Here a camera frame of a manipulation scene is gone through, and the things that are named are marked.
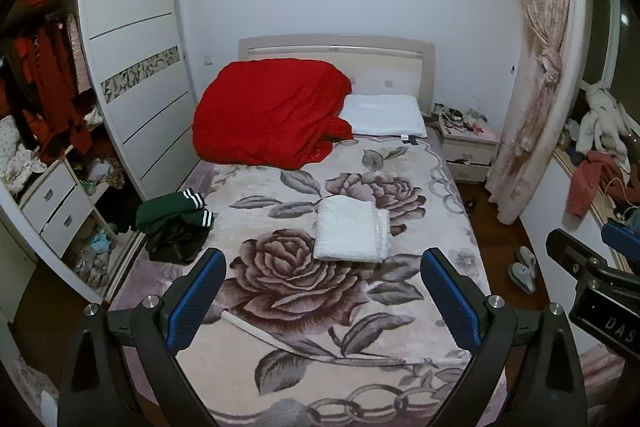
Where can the pink floral curtain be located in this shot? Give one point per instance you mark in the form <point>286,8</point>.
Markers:
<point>540,32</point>

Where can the floral fabric bundle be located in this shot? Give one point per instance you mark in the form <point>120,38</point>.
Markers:
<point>15,152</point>

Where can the grey slipper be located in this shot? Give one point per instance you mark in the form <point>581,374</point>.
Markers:
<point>520,278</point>
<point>527,259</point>

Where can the white plush toy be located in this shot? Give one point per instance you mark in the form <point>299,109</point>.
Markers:
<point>602,122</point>

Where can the red hanging clothes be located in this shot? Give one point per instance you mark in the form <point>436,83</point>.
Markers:
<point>50,82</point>

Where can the red quilt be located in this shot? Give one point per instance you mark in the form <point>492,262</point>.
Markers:
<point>270,112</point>

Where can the white wardrobe drawer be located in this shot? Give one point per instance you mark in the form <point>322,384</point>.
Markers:
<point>47,194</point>
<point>67,224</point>

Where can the pink red garment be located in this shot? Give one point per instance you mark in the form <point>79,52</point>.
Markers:
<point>587,182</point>

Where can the white pillow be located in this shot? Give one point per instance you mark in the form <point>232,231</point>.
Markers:
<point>385,114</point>

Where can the green garment with white stripes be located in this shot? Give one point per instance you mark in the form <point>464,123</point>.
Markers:
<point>160,209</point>

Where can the window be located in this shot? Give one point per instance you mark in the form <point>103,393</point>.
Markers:
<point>607,32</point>

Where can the black garment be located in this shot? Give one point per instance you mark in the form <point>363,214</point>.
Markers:
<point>175,244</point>

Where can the leopard print cloth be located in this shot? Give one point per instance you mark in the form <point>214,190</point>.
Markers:
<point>112,174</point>

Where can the white windowsill ledge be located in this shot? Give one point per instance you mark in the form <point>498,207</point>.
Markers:
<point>545,212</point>

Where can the floral bed blanket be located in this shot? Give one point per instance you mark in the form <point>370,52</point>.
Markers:
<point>280,277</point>

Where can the white nightstand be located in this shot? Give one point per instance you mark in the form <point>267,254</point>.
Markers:
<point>467,152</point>

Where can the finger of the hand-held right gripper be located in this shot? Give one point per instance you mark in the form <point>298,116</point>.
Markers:
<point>570,249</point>
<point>622,239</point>

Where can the clutter of small toiletries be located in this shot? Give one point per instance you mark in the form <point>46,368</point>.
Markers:
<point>460,117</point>

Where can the dark shoe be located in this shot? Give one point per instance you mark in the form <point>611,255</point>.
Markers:
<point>470,204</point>

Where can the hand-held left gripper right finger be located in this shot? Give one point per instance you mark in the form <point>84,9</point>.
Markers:
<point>450,297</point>

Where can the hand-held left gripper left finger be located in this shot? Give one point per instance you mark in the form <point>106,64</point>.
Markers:
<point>197,297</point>

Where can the white wardrobe sliding door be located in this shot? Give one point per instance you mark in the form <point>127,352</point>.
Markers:
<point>135,7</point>

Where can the pile of loose clothes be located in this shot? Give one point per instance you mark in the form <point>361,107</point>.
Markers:
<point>92,259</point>

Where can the beige bed headboard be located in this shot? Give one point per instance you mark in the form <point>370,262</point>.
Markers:
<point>340,49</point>

